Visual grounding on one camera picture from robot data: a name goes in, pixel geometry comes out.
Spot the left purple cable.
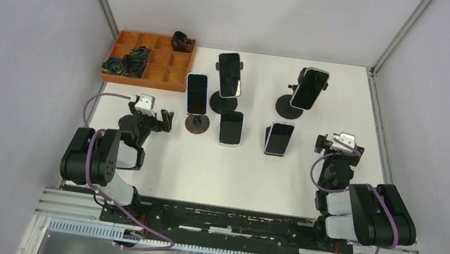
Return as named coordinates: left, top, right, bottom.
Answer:
left=64, top=89, right=194, bottom=254

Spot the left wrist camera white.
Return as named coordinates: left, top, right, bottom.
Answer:
left=134, top=94, right=155, bottom=116

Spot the black tall round stand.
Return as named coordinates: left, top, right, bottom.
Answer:
left=209, top=62, right=244, bottom=114

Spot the black right round stand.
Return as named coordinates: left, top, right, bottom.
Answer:
left=275, top=67, right=307, bottom=120

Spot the phone on tall stand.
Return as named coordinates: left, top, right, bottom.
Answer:
left=218, top=53, right=242, bottom=98

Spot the wooden round base stand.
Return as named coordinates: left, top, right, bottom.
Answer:
left=185, top=114, right=210, bottom=135

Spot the black green cable bundle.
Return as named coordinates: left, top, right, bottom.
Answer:
left=120, top=44, right=153, bottom=80

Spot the white case phone right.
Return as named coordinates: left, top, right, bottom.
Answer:
left=290, top=67, right=330, bottom=110

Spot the black folding stand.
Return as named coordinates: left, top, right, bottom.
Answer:
left=263, top=126, right=271, bottom=151

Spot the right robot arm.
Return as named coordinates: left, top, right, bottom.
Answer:
left=310, top=133, right=417, bottom=251

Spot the white silver folding stand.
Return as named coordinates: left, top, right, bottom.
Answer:
left=219, top=142, right=239, bottom=148

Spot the light blue cable duct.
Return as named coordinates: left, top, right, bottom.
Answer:
left=48, top=218, right=309, bottom=254

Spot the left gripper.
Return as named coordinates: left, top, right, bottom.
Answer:
left=123, top=102, right=174, bottom=150

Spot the orange compartment tray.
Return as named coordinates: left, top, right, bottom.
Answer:
left=100, top=30, right=197, bottom=92

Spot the black phone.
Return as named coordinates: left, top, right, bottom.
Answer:
left=219, top=111, right=244, bottom=145

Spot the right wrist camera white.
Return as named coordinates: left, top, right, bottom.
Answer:
left=330, top=132, right=357, bottom=154

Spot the purple case phone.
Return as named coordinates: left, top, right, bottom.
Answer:
left=264, top=121, right=295, bottom=157

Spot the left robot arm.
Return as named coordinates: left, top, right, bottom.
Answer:
left=59, top=109, right=174, bottom=225

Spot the light blue case phone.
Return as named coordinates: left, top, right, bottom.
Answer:
left=186, top=72, right=208, bottom=115

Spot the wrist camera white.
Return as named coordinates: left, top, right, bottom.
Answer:
left=134, top=94, right=155, bottom=116
left=330, top=132, right=357, bottom=154

